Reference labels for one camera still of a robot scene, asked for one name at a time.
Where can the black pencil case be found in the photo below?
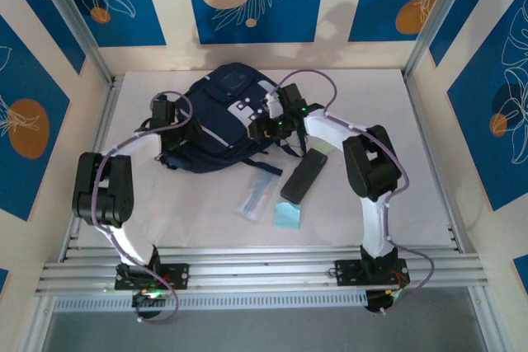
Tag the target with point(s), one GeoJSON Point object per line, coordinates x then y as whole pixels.
{"type": "Point", "coordinates": [303, 179]}

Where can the clear plastic stationery bag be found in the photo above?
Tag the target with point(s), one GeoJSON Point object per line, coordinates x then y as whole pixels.
{"type": "Point", "coordinates": [255, 197]}

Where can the navy blue school backpack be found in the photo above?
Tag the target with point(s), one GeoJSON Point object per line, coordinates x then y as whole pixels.
{"type": "Point", "coordinates": [214, 129]}

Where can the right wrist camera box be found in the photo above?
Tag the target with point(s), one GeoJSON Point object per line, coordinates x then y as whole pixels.
{"type": "Point", "coordinates": [274, 106]}

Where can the aluminium mounting rail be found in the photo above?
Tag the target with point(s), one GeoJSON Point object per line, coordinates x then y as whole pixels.
{"type": "Point", "coordinates": [264, 269]}

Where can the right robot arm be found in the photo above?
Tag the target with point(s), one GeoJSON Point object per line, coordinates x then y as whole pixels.
{"type": "Point", "coordinates": [371, 170]}

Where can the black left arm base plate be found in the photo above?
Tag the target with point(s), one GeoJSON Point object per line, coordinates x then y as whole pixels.
{"type": "Point", "coordinates": [177, 275]}

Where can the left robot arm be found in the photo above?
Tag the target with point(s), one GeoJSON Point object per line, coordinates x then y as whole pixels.
{"type": "Point", "coordinates": [107, 191]}

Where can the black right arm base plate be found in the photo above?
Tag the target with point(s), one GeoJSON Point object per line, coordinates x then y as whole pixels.
{"type": "Point", "coordinates": [346, 273]}

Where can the aluminium frame post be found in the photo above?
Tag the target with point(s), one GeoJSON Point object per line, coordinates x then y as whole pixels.
{"type": "Point", "coordinates": [441, 18]}
{"type": "Point", "coordinates": [74, 18]}

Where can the green sticky note pad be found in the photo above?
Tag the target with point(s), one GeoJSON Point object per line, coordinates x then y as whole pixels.
{"type": "Point", "coordinates": [326, 148]}

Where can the blue sticky note pad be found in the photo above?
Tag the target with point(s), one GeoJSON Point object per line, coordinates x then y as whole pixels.
{"type": "Point", "coordinates": [286, 216]}

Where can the black controller board with LED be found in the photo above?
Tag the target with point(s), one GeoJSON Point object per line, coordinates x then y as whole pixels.
{"type": "Point", "coordinates": [377, 302]}
{"type": "Point", "coordinates": [144, 300]}

